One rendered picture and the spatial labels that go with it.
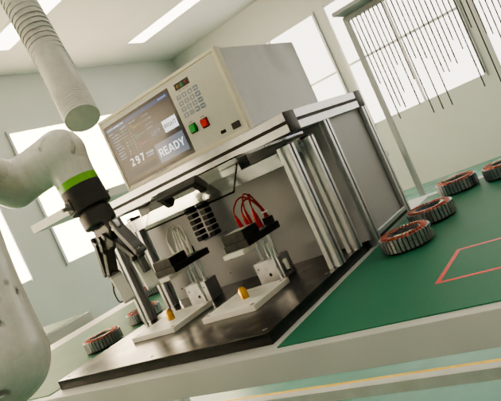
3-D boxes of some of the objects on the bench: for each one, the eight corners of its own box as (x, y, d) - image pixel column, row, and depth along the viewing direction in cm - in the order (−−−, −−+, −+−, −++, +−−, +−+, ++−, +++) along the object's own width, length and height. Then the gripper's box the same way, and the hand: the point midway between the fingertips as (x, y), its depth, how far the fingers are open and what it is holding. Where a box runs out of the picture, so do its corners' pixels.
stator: (100, 352, 153) (95, 340, 153) (79, 357, 160) (74, 345, 160) (131, 333, 161) (126, 321, 161) (110, 338, 169) (105, 327, 169)
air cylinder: (286, 278, 130) (277, 256, 130) (262, 286, 135) (252, 264, 135) (296, 270, 134) (286, 249, 134) (272, 278, 139) (262, 257, 139)
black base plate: (273, 344, 93) (268, 332, 93) (61, 390, 131) (56, 381, 131) (370, 249, 132) (366, 240, 132) (184, 305, 169) (181, 298, 169)
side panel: (378, 245, 131) (323, 119, 130) (367, 249, 133) (312, 125, 132) (412, 212, 154) (365, 104, 153) (402, 215, 156) (355, 109, 155)
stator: (409, 233, 129) (402, 218, 129) (413, 222, 139) (407, 208, 139) (456, 216, 125) (450, 200, 124) (457, 205, 135) (452, 192, 135)
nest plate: (256, 310, 112) (253, 305, 112) (203, 325, 121) (201, 319, 121) (290, 282, 125) (288, 276, 125) (240, 296, 133) (238, 291, 133)
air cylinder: (212, 300, 144) (203, 281, 144) (192, 306, 149) (184, 287, 149) (223, 292, 149) (215, 274, 148) (203, 298, 153) (195, 280, 153)
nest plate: (175, 332, 126) (172, 327, 126) (133, 343, 135) (131, 338, 135) (213, 304, 139) (211, 300, 139) (172, 316, 147) (170, 312, 147)
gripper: (62, 233, 130) (108, 313, 130) (97, 196, 111) (151, 289, 110) (90, 221, 135) (134, 298, 134) (127, 182, 116) (180, 272, 115)
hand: (139, 290), depth 122 cm, fingers open, 13 cm apart
